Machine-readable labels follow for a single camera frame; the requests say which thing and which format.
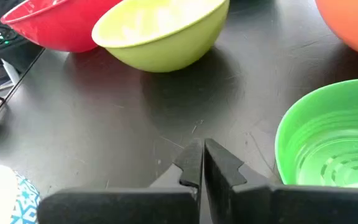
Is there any orange plastic bowl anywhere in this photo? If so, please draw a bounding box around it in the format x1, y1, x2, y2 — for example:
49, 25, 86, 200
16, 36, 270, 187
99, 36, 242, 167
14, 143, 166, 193
314, 0, 358, 61

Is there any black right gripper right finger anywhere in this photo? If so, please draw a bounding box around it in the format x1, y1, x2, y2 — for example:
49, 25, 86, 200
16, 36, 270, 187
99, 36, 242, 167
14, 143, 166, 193
204, 138, 358, 224

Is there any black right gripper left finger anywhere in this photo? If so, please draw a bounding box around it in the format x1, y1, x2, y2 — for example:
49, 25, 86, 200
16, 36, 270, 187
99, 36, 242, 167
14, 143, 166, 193
37, 138, 204, 224

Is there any green plastic bowl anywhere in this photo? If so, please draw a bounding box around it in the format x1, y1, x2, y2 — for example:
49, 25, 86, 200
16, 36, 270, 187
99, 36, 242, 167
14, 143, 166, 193
274, 78, 358, 189

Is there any yellow-green plastic bowl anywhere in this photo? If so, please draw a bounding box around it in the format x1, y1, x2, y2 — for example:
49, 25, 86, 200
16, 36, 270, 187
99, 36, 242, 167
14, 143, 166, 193
91, 0, 231, 73

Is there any red plastic bowl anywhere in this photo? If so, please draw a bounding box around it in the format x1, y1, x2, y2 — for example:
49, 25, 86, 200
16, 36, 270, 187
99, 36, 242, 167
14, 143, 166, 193
0, 0, 124, 54

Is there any black electronics box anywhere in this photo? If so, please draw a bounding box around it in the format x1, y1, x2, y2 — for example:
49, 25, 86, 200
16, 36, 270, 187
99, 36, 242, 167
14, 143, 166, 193
0, 29, 45, 74

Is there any blue white patterned mat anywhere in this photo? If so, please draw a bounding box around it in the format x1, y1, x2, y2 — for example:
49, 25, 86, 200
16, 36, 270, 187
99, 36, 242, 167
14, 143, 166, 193
9, 173, 42, 224

